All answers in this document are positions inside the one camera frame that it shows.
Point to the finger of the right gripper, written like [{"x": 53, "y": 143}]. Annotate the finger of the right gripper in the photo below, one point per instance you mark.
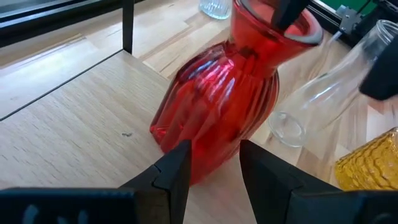
[
  {"x": 384, "y": 77},
  {"x": 289, "y": 12}
]

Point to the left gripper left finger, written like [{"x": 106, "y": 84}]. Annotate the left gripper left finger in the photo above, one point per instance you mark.
[{"x": 161, "y": 199}]

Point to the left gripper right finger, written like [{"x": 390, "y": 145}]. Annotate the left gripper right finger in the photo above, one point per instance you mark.
[{"x": 280, "y": 199}]

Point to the clear smooth glass carafe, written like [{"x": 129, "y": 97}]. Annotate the clear smooth glass carafe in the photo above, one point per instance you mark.
[{"x": 311, "y": 105}]

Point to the amber hobnail glass vase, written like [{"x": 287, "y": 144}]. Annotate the amber hobnail glass vase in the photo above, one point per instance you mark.
[{"x": 370, "y": 165}]

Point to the red ribbed glass vase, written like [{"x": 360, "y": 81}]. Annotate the red ribbed glass vase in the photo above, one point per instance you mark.
[{"x": 217, "y": 102}]

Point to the clear ribbed glass jar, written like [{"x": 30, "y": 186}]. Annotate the clear ribbed glass jar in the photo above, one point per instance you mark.
[{"x": 214, "y": 9}]

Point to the wooden shelf black frame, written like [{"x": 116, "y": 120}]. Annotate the wooden shelf black frame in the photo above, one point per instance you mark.
[{"x": 77, "y": 130}]

